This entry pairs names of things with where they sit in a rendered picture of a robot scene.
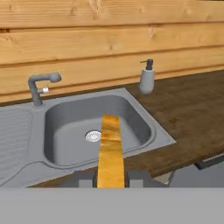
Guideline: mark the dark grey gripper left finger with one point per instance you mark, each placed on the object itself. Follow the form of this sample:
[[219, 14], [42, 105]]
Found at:
[[86, 183]]

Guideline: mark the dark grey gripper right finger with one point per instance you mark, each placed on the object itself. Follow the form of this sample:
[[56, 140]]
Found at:
[[136, 183]]

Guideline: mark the grey cupboard front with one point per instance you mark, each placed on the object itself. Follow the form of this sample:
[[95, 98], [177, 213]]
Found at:
[[198, 178]]

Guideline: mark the grey soap dispenser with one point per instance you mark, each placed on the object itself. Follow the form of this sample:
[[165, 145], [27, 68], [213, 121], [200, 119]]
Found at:
[[146, 80]]

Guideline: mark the grey sink tap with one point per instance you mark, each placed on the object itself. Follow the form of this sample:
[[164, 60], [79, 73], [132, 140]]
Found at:
[[35, 87]]

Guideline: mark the grey sink with drainboard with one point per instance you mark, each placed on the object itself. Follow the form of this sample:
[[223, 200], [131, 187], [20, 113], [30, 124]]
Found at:
[[73, 137]]

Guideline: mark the golden brown bread slice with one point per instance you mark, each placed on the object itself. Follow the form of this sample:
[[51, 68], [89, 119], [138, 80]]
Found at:
[[110, 157]]

